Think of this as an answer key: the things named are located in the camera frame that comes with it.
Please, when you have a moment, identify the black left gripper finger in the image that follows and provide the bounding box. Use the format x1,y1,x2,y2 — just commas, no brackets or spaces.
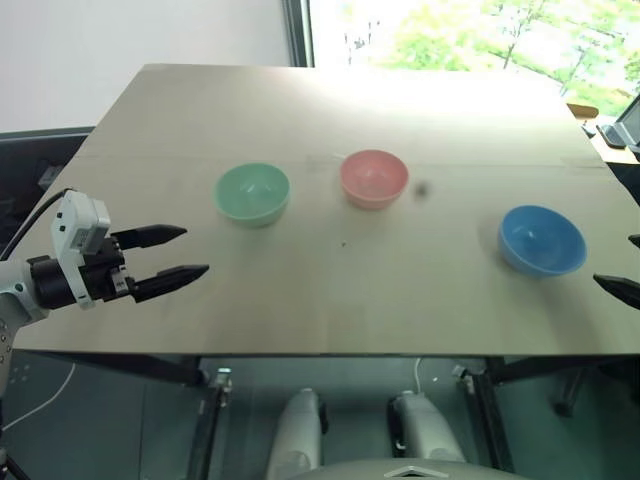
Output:
130,263,211,305
110,223,189,252

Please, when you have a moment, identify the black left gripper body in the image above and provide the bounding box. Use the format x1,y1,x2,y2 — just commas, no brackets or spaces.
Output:
79,232,140,304

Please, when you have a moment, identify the blue bowl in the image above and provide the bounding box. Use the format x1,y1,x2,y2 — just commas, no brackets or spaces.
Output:
496,204,588,280

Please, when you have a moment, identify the green bowl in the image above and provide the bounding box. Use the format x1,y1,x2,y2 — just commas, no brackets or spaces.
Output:
213,162,292,229

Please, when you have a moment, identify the dark monitor on desk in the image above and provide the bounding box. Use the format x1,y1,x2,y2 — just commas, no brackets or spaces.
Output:
594,93,640,151

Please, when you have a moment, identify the silver left robot leg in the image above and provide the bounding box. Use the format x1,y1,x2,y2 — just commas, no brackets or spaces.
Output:
263,388,329,480

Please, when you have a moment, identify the silver robot leg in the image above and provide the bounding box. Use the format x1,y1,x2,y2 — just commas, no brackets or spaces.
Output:
386,391,470,464
263,388,329,480

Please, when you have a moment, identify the red bowl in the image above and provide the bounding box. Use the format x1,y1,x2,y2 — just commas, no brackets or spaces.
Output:
339,148,409,211

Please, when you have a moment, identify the silver right robot leg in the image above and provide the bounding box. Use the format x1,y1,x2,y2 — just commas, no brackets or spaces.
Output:
386,391,470,464

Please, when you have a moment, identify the grey robot torso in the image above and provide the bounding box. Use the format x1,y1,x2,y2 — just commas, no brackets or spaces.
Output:
298,452,507,480

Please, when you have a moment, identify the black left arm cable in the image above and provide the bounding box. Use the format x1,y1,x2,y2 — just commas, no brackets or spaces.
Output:
0,187,76,264

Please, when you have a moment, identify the white floor cable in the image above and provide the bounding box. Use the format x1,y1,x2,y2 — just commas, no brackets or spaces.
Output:
0,361,77,432

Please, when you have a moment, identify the black table frame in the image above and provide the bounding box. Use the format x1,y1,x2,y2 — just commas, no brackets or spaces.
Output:
43,351,640,480

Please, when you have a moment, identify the dark window frame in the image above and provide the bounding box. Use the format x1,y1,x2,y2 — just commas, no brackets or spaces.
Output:
286,0,317,68

